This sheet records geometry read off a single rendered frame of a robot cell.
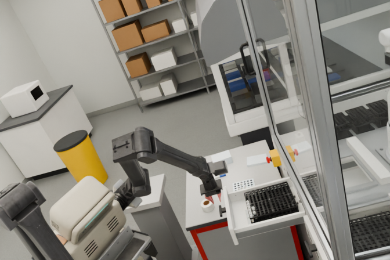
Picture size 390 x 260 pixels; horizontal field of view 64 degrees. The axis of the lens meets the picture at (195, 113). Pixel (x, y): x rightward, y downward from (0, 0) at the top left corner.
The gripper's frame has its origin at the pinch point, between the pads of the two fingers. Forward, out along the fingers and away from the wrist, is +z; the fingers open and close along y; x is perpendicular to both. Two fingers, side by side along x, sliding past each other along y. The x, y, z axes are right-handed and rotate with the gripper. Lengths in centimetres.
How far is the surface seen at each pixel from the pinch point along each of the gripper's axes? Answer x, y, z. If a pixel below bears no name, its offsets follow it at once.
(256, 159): 53, 25, 23
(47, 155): 248, -235, 63
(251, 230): -10.2, 11.4, 13.0
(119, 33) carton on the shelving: 384, -112, -35
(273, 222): -10.0, 21.8, 11.9
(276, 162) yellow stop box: 31.8, 34.0, 13.1
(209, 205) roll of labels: 20.2, -8.2, 19.7
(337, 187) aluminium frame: -52, 39, -39
